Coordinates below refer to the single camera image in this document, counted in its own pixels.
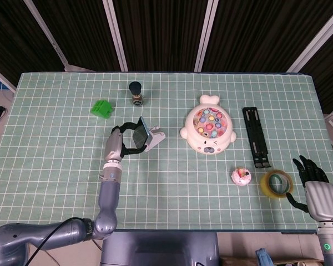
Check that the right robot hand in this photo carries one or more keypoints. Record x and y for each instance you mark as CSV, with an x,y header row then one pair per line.
x,y
322,199

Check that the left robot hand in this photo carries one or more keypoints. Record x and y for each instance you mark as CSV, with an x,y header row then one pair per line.
x,y
113,147

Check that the black smartphone with blue edge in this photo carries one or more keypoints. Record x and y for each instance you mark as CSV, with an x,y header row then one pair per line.
x,y
141,134

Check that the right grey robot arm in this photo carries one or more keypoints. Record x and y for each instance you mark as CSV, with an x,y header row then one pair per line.
x,y
331,243

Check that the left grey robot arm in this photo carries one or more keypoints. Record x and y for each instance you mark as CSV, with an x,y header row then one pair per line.
x,y
109,194

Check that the green toy building block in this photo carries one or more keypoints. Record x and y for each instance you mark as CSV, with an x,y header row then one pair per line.
x,y
101,108

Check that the pepper grinder bottle black cap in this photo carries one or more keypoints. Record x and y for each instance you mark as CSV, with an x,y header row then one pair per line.
x,y
136,92

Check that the yellow clear tape roll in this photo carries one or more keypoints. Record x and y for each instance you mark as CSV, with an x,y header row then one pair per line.
x,y
265,185

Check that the green grid tablecloth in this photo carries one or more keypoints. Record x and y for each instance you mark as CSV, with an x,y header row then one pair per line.
x,y
166,194

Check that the blue cloth item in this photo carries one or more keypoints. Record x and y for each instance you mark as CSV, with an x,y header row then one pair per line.
x,y
263,257

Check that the pink strawberry donut toy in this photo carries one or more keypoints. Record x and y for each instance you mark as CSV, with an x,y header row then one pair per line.
x,y
241,177

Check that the cream seal fishing game toy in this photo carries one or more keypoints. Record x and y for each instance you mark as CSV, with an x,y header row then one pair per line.
x,y
208,141

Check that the grey robot torso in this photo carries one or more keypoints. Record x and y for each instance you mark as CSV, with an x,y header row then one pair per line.
x,y
161,249

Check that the black folding bracket stand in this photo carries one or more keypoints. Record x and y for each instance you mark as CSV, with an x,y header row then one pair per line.
x,y
255,133

